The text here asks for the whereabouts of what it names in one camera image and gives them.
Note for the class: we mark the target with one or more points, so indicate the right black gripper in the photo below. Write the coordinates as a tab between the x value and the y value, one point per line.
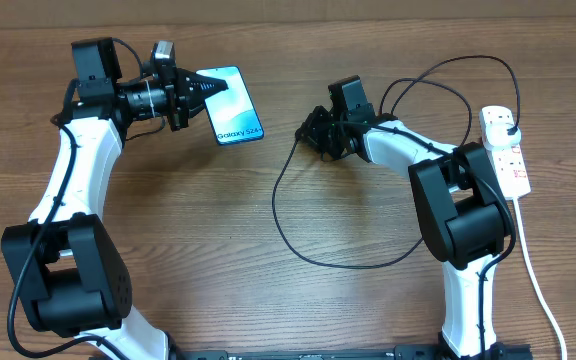
315	137

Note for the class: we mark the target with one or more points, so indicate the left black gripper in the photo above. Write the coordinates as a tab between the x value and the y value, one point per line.
186	94

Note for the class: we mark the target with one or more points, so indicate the blue Galaxy smartphone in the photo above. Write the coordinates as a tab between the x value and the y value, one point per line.
232	113

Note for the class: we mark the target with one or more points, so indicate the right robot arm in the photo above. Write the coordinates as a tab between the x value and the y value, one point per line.
463	218

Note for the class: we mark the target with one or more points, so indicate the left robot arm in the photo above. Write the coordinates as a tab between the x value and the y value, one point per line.
69	278

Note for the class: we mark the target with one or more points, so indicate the white power strip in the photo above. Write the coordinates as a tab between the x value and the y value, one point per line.
508	164

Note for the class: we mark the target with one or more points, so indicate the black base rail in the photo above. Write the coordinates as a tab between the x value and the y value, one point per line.
399	352

